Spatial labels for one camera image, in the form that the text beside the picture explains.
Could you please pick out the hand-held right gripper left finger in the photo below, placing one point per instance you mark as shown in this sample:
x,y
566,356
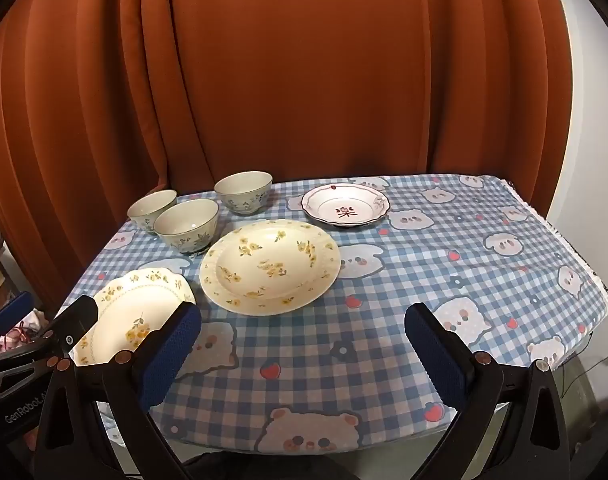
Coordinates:
x,y
169,355

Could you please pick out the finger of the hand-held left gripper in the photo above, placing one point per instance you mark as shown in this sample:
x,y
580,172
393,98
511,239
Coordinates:
x,y
81,315
11,310

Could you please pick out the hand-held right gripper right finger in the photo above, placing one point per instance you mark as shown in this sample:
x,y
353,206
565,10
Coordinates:
x,y
439,360

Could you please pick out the scalloped yellow floral plate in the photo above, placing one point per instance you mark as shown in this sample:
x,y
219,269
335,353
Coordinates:
x,y
134,310

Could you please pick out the pale green floral bowl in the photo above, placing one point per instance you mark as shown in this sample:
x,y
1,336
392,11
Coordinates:
x,y
149,206
184,219
244,186

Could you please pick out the round yellow floral plate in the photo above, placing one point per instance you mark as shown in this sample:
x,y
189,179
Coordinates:
x,y
269,270

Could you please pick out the white red-rimmed plate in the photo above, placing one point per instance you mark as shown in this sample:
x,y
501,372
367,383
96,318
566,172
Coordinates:
x,y
344,207

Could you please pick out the pink white cloth bundle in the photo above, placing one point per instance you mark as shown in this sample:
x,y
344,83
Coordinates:
x,y
21,332

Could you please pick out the blue checkered bear tablecloth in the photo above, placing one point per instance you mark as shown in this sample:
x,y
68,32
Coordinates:
x,y
384,335

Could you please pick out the orange-brown curtain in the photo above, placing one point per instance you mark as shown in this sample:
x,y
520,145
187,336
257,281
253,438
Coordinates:
x,y
304,85

